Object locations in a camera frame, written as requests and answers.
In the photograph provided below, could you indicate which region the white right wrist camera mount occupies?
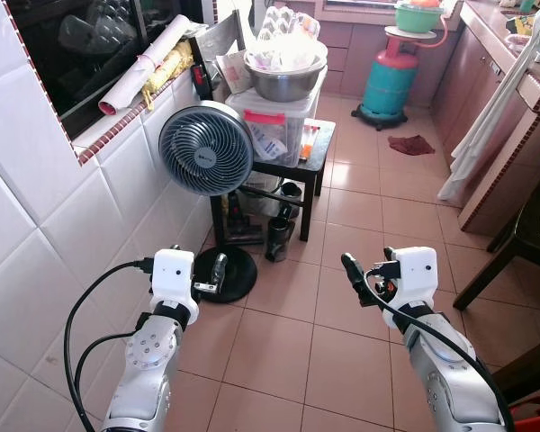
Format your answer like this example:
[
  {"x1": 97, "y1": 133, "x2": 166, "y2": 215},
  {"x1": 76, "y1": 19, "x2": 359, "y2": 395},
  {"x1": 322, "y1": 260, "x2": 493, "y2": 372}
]
[{"x1": 391, "y1": 246, "x2": 440, "y2": 312}]

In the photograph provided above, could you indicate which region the green pot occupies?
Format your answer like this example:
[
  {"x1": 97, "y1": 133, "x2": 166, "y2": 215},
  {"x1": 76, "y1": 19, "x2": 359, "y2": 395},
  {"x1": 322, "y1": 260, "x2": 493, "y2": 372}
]
[{"x1": 393, "y1": 0, "x2": 446, "y2": 36}]

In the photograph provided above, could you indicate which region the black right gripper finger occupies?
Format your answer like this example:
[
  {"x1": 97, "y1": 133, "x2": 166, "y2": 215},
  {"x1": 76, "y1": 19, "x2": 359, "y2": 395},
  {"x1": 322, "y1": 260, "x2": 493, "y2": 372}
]
[{"x1": 340, "y1": 252, "x2": 368, "y2": 294}]

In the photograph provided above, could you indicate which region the grey standing fan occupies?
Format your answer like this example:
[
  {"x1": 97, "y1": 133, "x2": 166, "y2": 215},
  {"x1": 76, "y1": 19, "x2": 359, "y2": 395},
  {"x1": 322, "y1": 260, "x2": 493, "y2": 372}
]
[{"x1": 157, "y1": 100, "x2": 259, "y2": 305}]

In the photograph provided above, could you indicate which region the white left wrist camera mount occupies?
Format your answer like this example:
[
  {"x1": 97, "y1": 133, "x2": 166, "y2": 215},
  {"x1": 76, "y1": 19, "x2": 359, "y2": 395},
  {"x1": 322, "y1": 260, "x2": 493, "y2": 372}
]
[{"x1": 150, "y1": 248, "x2": 200, "y2": 325}]

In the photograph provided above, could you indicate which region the brown kitchen counter cabinet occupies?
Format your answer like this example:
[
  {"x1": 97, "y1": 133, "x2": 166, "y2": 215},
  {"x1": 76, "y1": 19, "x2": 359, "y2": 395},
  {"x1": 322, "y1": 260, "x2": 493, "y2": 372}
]
[{"x1": 430, "y1": 0, "x2": 540, "y2": 237}]

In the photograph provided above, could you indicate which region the rolled white paper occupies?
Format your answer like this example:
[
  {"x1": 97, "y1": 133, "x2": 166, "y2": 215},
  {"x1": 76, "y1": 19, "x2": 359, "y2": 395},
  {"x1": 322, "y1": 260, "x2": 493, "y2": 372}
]
[{"x1": 98, "y1": 13, "x2": 193, "y2": 117}]

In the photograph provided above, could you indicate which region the teal gas cylinder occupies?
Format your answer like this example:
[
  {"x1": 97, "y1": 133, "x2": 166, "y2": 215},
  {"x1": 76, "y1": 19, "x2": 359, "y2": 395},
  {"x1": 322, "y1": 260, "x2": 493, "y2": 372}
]
[{"x1": 352, "y1": 36, "x2": 422, "y2": 132}]

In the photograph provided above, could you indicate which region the black side table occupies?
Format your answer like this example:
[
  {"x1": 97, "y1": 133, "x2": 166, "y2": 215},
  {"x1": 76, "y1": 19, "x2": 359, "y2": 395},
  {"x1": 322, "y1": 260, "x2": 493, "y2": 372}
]
[{"x1": 209, "y1": 117, "x2": 337, "y2": 246}]

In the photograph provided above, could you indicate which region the clear plastic storage box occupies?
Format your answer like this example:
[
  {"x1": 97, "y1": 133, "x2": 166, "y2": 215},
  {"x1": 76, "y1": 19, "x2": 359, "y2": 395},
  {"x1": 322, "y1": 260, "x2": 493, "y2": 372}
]
[{"x1": 226, "y1": 67, "x2": 328, "y2": 168}]

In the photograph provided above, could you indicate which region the yellow mesh bag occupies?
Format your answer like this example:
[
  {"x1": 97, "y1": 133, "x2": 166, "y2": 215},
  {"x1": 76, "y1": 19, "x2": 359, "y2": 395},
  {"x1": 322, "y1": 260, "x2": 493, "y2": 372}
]
[{"x1": 143, "y1": 40, "x2": 195, "y2": 112}]

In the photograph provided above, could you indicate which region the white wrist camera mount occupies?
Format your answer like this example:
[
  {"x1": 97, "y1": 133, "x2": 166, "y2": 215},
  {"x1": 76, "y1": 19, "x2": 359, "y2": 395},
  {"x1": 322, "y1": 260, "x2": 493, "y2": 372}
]
[
  {"x1": 150, "y1": 248, "x2": 200, "y2": 325},
  {"x1": 391, "y1": 246, "x2": 440, "y2": 312}
]

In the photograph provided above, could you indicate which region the orange packet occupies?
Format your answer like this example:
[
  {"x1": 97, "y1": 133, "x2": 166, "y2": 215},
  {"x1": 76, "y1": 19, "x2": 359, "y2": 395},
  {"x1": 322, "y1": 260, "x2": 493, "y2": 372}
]
[{"x1": 298, "y1": 123, "x2": 319, "y2": 164}]

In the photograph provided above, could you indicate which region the red plastic stool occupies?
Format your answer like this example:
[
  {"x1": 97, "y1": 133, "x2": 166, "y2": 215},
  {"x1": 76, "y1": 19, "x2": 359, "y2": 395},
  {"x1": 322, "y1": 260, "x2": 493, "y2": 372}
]
[{"x1": 508, "y1": 393, "x2": 540, "y2": 432}]

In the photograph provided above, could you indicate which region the black cup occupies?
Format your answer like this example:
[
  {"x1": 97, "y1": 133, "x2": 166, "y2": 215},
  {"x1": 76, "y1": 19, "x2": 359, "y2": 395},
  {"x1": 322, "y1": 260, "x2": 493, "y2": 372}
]
[{"x1": 266, "y1": 216, "x2": 297, "y2": 265}]

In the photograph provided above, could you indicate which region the large steel mixing bowl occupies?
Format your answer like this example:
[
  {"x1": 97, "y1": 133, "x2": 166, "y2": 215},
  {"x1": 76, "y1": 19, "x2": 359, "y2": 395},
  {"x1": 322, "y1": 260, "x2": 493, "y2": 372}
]
[{"x1": 245, "y1": 42, "x2": 329, "y2": 104}]

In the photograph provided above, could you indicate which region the dark wooden beam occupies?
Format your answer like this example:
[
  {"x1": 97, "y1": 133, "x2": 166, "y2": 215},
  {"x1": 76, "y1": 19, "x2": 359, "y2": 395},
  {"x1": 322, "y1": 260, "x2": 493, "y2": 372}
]
[{"x1": 493, "y1": 337, "x2": 540, "y2": 403}]

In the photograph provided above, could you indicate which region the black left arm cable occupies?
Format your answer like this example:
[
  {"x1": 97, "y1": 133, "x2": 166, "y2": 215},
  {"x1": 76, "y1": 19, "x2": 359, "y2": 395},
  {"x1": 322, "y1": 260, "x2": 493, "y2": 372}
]
[{"x1": 63, "y1": 258, "x2": 156, "y2": 426}]

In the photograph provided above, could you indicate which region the dark wooden table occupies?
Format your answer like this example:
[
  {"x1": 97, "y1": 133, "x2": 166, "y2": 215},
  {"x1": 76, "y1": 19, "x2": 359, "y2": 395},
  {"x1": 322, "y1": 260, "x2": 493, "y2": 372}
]
[{"x1": 452, "y1": 162, "x2": 540, "y2": 312}]

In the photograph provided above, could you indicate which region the clear plastic bags bundle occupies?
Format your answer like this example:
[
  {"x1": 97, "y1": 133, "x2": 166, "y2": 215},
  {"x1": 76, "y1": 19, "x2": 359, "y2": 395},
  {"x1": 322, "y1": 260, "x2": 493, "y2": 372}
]
[{"x1": 251, "y1": 4, "x2": 324, "y2": 73}]

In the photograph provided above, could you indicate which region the grey board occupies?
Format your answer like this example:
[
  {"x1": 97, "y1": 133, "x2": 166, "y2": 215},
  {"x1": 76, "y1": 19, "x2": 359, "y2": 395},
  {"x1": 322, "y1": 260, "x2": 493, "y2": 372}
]
[{"x1": 190, "y1": 10, "x2": 249, "y2": 91}]

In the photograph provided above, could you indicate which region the dark red floor rag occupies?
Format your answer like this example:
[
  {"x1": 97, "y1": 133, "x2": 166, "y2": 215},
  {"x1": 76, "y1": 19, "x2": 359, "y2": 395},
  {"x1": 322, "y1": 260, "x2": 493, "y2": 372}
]
[{"x1": 387, "y1": 134, "x2": 437, "y2": 158}]

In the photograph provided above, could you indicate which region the white hanging cloth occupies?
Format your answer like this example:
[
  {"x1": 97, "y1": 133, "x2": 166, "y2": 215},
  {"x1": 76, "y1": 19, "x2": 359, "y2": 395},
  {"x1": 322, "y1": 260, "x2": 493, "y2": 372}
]
[{"x1": 436, "y1": 0, "x2": 540, "y2": 204}]

